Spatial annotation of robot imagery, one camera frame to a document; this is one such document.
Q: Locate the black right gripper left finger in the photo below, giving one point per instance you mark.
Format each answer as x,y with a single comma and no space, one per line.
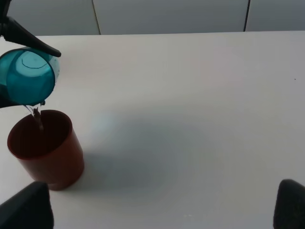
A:
30,208

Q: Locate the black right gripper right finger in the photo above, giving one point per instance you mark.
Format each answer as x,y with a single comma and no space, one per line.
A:
289,210

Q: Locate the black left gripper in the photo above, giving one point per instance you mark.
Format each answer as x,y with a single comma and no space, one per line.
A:
13,32

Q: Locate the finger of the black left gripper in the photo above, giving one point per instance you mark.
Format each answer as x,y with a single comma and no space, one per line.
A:
4,98

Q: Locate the teal translucent plastic cup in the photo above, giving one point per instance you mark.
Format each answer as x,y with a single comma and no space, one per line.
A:
29,75

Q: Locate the red plastic cup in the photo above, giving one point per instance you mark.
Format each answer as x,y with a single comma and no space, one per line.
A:
52,155

